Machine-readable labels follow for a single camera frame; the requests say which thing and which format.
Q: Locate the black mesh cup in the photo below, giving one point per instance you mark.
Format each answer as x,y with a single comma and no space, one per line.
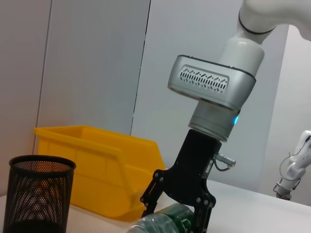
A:
36,194

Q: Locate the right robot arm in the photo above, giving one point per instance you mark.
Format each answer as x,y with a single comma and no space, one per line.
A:
243,55

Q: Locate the yellow plastic bin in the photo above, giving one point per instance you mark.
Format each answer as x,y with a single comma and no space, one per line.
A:
97,157

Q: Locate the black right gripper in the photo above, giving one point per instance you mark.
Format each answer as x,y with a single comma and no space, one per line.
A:
192,170

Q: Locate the clear bottle green label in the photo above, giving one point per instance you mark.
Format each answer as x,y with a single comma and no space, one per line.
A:
165,218

